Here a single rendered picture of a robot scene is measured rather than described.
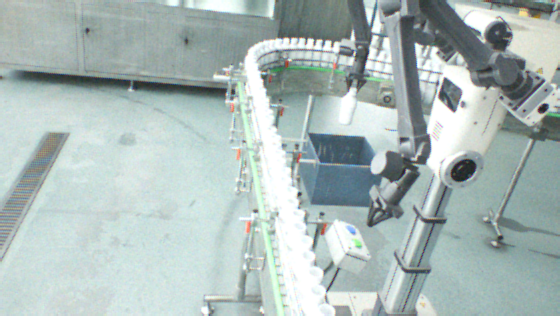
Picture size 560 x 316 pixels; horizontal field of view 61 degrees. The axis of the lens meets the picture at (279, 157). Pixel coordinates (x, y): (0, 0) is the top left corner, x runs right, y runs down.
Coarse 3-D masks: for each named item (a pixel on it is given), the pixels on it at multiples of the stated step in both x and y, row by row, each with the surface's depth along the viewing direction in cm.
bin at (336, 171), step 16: (304, 144) 236; (320, 144) 238; (336, 144) 239; (352, 144) 241; (368, 144) 234; (288, 160) 210; (304, 160) 212; (320, 160) 243; (336, 160) 244; (352, 160) 245; (368, 160) 233; (304, 176) 232; (320, 176) 211; (336, 176) 212; (352, 176) 213; (368, 176) 214; (320, 192) 215; (336, 192) 216; (352, 192) 218; (368, 192) 219
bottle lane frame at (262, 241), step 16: (240, 96) 249; (240, 112) 244; (240, 128) 239; (240, 144) 235; (256, 176) 181; (256, 192) 173; (256, 208) 172; (256, 240) 167; (256, 256) 165; (272, 256) 142; (272, 272) 136; (272, 288) 134; (272, 304) 132
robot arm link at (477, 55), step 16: (384, 0) 120; (400, 0) 116; (432, 0) 122; (432, 16) 124; (448, 16) 124; (448, 32) 127; (464, 32) 127; (464, 48) 129; (480, 48) 130; (480, 64) 131; (496, 64) 129; (512, 64) 132; (496, 80) 131; (512, 80) 132
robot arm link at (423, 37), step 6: (420, 12) 171; (414, 18) 171; (420, 18) 170; (414, 24) 173; (420, 24) 171; (414, 30) 172; (420, 30) 171; (426, 30) 172; (414, 36) 175; (420, 36) 174; (426, 36) 173; (432, 36) 172; (420, 42) 177; (426, 42) 176; (432, 42) 175
